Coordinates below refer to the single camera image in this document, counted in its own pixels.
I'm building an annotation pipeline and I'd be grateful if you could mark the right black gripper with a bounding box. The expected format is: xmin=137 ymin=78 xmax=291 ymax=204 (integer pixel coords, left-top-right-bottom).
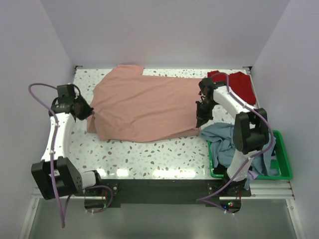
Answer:
xmin=196 ymin=99 xmax=217 ymax=128

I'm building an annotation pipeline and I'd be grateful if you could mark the pink t shirt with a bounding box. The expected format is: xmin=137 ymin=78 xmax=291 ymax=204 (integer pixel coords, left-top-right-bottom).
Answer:
xmin=87 ymin=65 xmax=201 ymax=142

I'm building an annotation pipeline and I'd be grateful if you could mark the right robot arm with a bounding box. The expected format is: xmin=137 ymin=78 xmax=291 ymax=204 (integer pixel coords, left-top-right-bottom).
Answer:
xmin=196 ymin=78 xmax=274 ymax=196

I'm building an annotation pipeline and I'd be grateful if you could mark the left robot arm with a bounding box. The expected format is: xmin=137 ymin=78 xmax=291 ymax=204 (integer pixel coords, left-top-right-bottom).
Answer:
xmin=31 ymin=84 xmax=103 ymax=200

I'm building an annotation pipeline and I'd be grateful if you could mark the blue grey t shirt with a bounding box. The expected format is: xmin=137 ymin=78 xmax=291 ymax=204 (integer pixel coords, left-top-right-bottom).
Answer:
xmin=199 ymin=122 xmax=279 ymax=176

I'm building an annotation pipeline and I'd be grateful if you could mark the folded red t shirt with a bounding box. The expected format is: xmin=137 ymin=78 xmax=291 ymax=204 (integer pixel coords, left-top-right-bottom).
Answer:
xmin=207 ymin=71 xmax=256 ymax=106

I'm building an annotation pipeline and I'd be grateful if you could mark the black garment in bin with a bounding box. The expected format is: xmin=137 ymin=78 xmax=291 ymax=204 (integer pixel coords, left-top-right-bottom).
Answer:
xmin=213 ymin=163 xmax=227 ymax=175

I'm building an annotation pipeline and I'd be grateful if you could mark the lavender garment in bin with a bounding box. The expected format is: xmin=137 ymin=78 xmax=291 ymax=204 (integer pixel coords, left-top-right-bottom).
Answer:
xmin=247 ymin=170 xmax=259 ymax=181

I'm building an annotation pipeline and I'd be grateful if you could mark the green plastic bin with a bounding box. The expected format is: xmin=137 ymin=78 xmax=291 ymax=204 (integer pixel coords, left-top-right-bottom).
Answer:
xmin=207 ymin=130 xmax=293 ymax=180

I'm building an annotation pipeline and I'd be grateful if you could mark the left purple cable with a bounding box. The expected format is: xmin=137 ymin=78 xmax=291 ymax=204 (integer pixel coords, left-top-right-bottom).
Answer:
xmin=27 ymin=83 xmax=115 ymax=229

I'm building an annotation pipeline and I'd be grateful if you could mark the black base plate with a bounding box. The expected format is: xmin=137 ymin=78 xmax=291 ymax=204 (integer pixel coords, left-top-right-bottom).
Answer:
xmin=83 ymin=178 xmax=252 ymax=215

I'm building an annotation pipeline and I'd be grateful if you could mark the aluminium frame rail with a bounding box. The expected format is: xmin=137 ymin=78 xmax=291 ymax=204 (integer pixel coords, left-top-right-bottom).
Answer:
xmin=19 ymin=180 xmax=306 ymax=239

